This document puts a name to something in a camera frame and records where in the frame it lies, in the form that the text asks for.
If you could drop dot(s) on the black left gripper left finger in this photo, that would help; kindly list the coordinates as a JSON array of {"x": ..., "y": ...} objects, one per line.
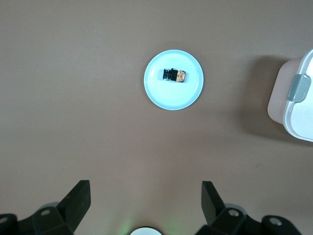
[{"x": 61, "y": 220}]

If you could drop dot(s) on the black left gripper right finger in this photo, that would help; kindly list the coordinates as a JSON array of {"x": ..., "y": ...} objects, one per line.
[{"x": 225, "y": 222}]

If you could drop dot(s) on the black orange push-button switch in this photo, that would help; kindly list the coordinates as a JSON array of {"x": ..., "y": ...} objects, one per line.
[{"x": 176, "y": 76}]

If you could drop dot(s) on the white lidded storage box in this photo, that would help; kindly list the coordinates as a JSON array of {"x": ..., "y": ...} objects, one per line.
[{"x": 300, "y": 117}]

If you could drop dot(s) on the light blue round plate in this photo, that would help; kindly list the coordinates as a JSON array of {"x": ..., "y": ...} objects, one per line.
[{"x": 171, "y": 98}]

